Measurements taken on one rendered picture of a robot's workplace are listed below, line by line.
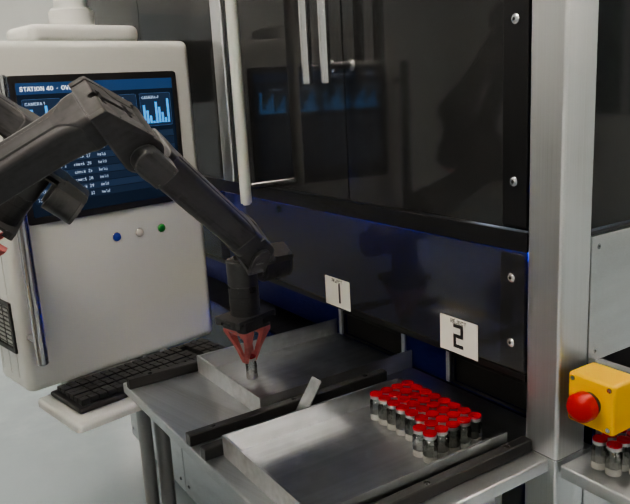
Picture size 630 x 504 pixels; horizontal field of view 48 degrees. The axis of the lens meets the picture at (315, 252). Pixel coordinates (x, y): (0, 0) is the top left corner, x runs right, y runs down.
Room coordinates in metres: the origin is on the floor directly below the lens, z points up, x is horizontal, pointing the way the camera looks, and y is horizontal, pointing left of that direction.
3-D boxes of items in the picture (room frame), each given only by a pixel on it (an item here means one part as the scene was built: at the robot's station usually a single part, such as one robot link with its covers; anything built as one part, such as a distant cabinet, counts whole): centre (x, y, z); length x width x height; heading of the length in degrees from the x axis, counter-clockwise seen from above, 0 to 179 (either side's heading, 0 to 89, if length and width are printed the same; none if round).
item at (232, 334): (1.29, 0.14, 0.96); 0.07 x 0.07 x 0.09; 48
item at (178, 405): (1.14, 0.00, 0.87); 0.70 x 0.48 x 0.02; 33
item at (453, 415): (1.05, -0.17, 0.90); 0.18 x 0.02 x 0.05; 32
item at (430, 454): (0.95, -0.15, 0.90); 0.02 x 0.02 x 0.05
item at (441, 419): (1.04, -0.15, 0.90); 0.18 x 0.02 x 0.05; 32
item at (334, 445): (0.98, -0.06, 0.90); 0.34 x 0.26 x 0.04; 122
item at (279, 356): (1.32, 0.03, 0.90); 0.34 x 0.26 x 0.04; 123
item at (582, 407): (0.87, -0.35, 0.99); 0.04 x 0.04 x 0.04; 33
